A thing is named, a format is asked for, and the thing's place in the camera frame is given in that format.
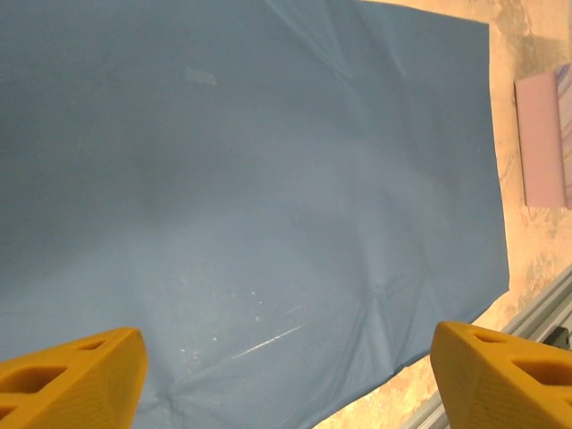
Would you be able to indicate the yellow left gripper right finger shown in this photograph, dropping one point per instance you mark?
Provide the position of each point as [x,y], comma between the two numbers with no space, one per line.
[491,380]

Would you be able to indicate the aluminium frame rails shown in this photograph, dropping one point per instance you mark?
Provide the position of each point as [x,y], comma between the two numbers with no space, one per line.
[532,313]

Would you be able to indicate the pink gift box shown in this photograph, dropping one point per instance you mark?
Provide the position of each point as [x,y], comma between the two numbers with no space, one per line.
[540,143]

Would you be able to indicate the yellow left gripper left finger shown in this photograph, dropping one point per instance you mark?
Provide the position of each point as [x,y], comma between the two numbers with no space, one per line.
[67,384]

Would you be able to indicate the blue wrapping paper sheet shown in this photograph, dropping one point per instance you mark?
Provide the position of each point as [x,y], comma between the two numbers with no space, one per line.
[246,179]

